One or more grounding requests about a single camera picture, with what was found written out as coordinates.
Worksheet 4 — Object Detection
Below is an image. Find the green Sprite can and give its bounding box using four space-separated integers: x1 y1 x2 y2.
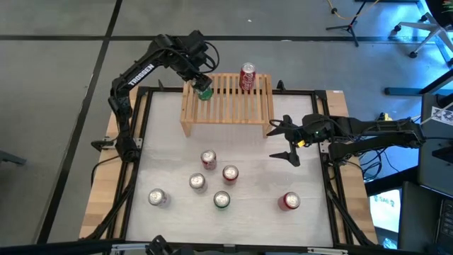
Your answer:
213 191 231 210
196 86 214 102

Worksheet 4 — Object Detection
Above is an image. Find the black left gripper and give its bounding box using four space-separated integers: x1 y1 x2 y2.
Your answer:
183 62 214 96

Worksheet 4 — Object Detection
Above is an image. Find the black computer case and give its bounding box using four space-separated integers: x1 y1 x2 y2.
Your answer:
398 181 453 255

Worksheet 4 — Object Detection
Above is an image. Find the silver Diet Coke can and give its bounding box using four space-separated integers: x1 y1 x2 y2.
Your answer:
188 172 208 194
147 188 171 208

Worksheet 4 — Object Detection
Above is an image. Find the grey stand foot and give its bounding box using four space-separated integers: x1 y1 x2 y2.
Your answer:
0 149 28 166

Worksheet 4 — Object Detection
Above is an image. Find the red Coca-Cola can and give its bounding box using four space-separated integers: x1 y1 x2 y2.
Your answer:
200 149 218 171
239 62 258 92

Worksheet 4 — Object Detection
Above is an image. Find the red Coke Zero can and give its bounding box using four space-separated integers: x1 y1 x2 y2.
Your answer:
277 191 302 212
222 164 240 186

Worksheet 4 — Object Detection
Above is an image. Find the yellow extension cord plug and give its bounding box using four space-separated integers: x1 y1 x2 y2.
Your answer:
377 112 422 125

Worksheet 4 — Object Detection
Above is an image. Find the black tripod stand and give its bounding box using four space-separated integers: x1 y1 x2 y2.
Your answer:
325 0 369 48

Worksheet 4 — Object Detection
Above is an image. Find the monitor screen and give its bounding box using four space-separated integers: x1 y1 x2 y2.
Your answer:
367 187 403 234

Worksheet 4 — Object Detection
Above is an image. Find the black floor stand foot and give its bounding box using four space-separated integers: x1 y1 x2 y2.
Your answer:
384 86 425 97

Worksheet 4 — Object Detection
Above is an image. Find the black aluminium table frame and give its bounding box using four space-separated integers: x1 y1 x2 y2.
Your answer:
83 79 378 255

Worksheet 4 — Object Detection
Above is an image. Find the wooden slatted shelf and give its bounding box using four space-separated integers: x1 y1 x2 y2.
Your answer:
180 72 276 140

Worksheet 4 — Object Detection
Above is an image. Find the yellow floor cable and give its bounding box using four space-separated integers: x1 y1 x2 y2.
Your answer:
327 0 380 21

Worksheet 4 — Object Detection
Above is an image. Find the silver aluminium bracket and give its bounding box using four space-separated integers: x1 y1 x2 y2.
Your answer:
306 246 350 255
110 242 153 254

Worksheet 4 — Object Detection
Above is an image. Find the white office chair base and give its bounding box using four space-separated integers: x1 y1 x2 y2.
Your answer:
388 11 453 69

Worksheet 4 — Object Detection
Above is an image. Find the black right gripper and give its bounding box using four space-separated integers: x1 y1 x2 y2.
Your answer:
266 114 333 167

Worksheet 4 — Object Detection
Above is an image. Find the fiducial marker sheet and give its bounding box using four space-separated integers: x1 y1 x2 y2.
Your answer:
430 105 453 128

